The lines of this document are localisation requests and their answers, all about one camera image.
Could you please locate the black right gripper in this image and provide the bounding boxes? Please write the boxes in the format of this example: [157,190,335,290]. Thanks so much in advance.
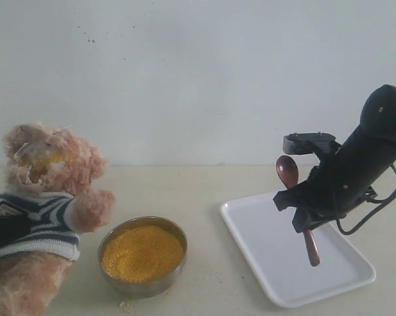
[273,127,396,234]

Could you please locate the dark wooden spoon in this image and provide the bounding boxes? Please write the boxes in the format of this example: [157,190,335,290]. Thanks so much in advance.
[275,155,320,267]

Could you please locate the beige teddy bear striped sweater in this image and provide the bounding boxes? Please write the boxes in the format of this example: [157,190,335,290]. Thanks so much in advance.
[0,123,115,315]

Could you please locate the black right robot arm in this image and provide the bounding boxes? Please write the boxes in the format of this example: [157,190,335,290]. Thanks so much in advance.
[273,85,396,233]

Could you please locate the white rectangular plastic tray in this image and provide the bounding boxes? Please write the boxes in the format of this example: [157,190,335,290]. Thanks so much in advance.
[220,192,376,308]

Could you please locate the steel bowl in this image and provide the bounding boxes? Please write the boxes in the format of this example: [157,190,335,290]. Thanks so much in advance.
[98,216,188,298]

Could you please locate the yellow millet grains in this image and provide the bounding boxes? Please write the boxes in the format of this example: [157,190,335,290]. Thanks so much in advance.
[101,225,184,284]

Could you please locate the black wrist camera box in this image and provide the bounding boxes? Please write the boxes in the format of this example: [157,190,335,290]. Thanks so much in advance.
[282,132,335,155]

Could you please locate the black braided cable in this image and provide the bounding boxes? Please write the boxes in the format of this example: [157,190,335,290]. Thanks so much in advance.
[334,161,396,235]

